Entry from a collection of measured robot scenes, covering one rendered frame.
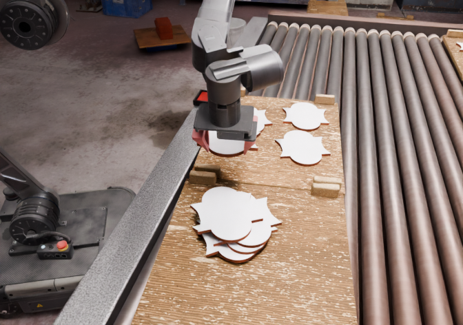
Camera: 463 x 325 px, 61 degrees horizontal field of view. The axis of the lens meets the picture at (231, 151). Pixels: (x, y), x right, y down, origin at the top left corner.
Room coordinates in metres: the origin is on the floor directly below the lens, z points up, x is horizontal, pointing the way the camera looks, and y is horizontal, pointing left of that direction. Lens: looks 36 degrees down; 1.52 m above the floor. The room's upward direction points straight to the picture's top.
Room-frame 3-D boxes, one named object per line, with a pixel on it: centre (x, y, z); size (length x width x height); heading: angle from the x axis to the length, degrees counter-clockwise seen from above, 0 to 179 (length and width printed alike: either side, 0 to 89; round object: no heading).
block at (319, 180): (0.66, -0.21, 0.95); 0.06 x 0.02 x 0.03; 80
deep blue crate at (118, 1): (5.05, 1.29, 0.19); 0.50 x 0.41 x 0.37; 72
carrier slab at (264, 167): (0.87, -0.11, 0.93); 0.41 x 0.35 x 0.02; 170
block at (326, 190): (0.64, -0.20, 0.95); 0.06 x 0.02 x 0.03; 81
